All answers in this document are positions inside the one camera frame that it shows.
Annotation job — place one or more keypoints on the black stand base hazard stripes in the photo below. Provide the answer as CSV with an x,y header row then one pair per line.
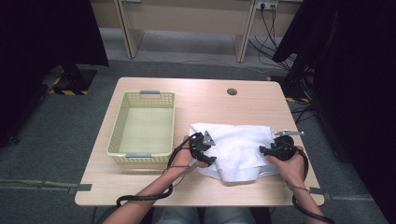
x,y
295,100
74,81

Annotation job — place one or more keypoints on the grey floor tape patch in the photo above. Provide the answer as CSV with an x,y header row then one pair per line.
x,y
84,187
316,190

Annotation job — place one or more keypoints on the person's right hand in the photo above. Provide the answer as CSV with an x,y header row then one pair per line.
x,y
292,169

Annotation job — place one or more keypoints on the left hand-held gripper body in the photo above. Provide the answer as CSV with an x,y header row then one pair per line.
x,y
199,144

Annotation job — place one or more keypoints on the yellow perforated plastic basket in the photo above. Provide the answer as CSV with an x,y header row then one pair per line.
x,y
143,130

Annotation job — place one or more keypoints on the beige wooden desk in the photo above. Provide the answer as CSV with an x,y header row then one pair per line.
x,y
186,18

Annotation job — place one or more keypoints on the white wall power outlet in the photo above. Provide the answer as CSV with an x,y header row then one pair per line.
x,y
267,3

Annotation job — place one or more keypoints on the person's left hand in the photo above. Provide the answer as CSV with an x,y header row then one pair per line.
x,y
185,161

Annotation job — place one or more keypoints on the person's legs in jeans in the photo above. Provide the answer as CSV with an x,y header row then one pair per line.
x,y
186,216

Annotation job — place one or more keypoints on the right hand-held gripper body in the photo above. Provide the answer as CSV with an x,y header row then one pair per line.
x,y
285,149

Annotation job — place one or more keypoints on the black curtain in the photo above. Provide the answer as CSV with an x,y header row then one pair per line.
x,y
37,37
358,77

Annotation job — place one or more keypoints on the white button-up shirt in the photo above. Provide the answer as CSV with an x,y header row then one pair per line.
x,y
236,146

